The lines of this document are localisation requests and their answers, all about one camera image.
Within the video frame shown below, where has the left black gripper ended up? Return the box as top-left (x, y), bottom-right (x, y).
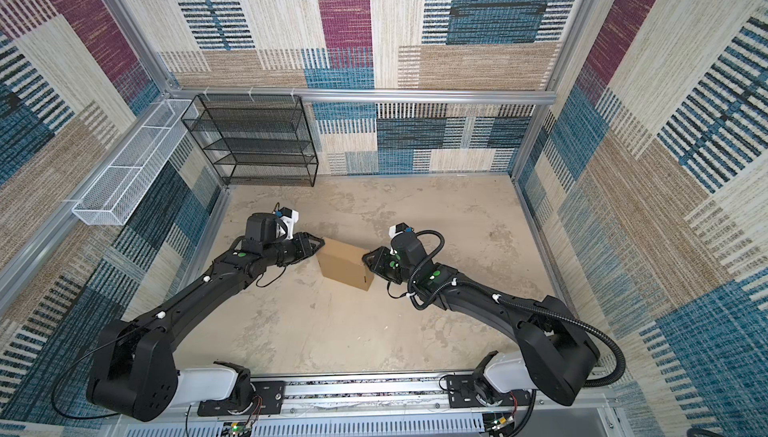
top-left (264, 232), bottom-right (325, 268)

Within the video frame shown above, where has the black wire mesh shelf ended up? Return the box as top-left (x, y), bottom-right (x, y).
top-left (181, 94), bottom-right (319, 187)

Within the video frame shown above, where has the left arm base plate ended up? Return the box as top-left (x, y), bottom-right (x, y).
top-left (196, 381), bottom-right (286, 417)

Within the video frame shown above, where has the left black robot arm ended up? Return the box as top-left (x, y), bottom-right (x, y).
top-left (86, 208), bottom-right (325, 422)

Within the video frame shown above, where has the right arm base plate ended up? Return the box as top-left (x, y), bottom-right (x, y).
top-left (438, 374), bottom-right (531, 408)

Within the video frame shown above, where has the white wire mesh basket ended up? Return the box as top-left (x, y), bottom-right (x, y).
top-left (72, 99), bottom-right (191, 226)

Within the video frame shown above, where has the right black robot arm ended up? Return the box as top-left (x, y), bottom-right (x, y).
top-left (362, 230), bottom-right (603, 406)

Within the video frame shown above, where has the brown cardboard box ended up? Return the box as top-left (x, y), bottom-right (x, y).
top-left (315, 238), bottom-right (375, 291)

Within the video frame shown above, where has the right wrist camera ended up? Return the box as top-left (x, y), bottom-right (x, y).
top-left (389, 223), bottom-right (415, 248)

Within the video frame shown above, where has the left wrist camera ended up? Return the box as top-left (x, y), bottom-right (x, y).
top-left (273, 203), bottom-right (299, 240)

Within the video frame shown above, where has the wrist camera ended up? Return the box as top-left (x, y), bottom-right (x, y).
top-left (389, 223), bottom-right (415, 248)
top-left (273, 203), bottom-right (299, 240)

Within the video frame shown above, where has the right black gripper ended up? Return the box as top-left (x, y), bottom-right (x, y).
top-left (361, 247), bottom-right (416, 284)

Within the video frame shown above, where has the aluminium front rail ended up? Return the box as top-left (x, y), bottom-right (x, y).
top-left (101, 366), bottom-right (615, 422)

